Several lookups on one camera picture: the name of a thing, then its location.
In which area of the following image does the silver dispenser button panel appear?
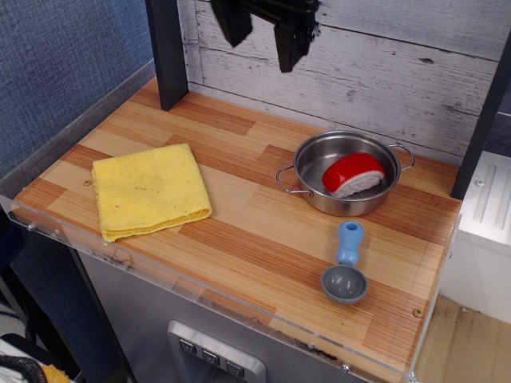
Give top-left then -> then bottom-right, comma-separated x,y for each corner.
167,320 -> 267,382

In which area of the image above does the black vertical post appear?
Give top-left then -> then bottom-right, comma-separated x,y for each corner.
145,0 -> 188,111
450,34 -> 510,200

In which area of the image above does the clear acrylic edge guard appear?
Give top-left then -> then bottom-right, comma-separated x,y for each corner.
2,181 -> 461,382

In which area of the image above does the black and yellow floor object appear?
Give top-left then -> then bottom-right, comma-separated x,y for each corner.
1,334 -> 73,382

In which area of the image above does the white ribbed side unit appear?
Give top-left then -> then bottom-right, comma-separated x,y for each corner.
440,152 -> 510,323

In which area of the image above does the blue and grey scoop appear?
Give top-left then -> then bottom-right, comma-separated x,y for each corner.
321,221 -> 369,305

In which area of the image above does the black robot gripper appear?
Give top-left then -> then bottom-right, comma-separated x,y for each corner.
211,0 -> 320,73

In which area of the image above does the black left vertical post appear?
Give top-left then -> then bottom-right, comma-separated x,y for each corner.
145,0 -> 188,111

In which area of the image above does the small stainless steel pot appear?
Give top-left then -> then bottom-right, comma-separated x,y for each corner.
276,131 -> 415,217

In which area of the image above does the black right vertical post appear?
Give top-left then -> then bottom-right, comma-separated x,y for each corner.
450,34 -> 510,200

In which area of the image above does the folded yellow cloth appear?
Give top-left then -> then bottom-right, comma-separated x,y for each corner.
92,144 -> 212,243

